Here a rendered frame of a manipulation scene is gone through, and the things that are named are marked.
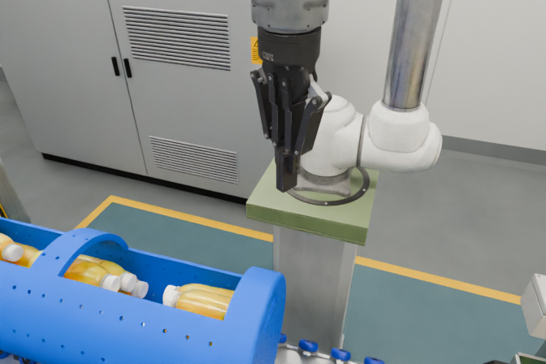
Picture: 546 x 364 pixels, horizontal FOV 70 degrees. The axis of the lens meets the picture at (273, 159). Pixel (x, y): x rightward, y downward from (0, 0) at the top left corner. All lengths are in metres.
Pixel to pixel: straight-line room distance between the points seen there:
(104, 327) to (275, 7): 0.61
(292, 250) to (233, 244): 1.22
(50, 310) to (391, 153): 0.86
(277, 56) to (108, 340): 0.58
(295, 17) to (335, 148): 0.72
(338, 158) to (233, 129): 1.36
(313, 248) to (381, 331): 1.01
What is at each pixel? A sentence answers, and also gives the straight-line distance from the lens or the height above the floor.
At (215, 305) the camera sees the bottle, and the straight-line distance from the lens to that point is 0.79.
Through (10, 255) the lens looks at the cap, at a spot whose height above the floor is 1.11.
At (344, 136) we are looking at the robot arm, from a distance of 1.10.
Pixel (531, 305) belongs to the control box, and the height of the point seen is 1.05.
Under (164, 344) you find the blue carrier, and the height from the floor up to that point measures 1.19.
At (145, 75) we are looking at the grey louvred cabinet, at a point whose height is 0.91.
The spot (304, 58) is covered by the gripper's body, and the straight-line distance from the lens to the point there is 0.45.
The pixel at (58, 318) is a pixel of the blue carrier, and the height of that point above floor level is 1.19.
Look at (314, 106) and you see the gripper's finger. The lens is 0.46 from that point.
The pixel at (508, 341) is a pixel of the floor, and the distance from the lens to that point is 2.42.
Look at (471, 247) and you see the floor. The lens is 2.79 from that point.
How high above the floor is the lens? 1.82
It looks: 34 degrees down
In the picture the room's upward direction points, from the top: straight up
